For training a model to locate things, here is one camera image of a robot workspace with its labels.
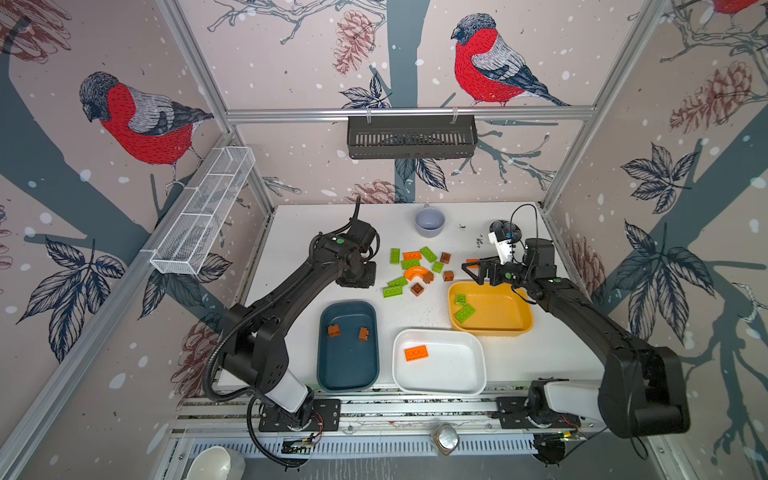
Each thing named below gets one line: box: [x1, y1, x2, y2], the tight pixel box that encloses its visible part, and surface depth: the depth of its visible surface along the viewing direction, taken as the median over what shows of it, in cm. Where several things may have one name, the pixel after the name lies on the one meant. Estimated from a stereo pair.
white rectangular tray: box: [392, 329, 487, 396], surface depth 83 cm
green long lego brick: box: [383, 286, 403, 299], surface depth 97 cm
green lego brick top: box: [420, 246, 438, 263], surface depth 109 cm
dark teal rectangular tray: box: [317, 300, 380, 393], surface depth 87 cm
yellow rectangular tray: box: [448, 282, 534, 336], surface depth 92 cm
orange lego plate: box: [404, 345, 429, 362], surface depth 85 cm
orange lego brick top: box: [403, 251, 423, 261], surface depth 108 cm
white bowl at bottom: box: [187, 446, 231, 480], surface depth 62 cm
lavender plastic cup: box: [415, 203, 445, 238], surface depth 113 cm
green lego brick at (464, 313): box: [454, 304, 476, 323], surface depth 92 cm
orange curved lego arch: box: [404, 266, 435, 284], surface depth 102 cm
